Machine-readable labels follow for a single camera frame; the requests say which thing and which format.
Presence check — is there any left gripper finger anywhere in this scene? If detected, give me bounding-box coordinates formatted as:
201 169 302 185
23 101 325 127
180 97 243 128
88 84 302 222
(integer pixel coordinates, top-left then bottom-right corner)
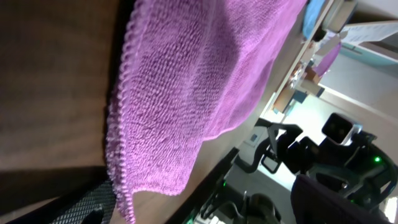
49 180 116 224

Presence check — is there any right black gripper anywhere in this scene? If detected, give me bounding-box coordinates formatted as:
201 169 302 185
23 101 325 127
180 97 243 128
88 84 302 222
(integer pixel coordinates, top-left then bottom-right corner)
234 118 321 175

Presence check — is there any purple microfiber cloth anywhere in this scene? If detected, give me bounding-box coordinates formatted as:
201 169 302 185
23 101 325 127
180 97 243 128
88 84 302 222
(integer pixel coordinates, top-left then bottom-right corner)
105 0 305 223

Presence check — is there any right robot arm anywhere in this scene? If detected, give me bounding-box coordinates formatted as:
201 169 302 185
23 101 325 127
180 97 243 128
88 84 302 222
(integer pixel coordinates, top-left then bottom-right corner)
236 113 397 223

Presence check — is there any blue microfiber cloth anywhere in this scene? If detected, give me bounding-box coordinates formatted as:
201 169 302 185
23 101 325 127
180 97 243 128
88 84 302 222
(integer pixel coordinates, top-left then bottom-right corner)
302 0 325 40

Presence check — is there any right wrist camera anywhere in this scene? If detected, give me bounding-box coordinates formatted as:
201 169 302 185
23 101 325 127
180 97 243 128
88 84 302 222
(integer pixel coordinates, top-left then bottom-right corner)
322 113 363 146

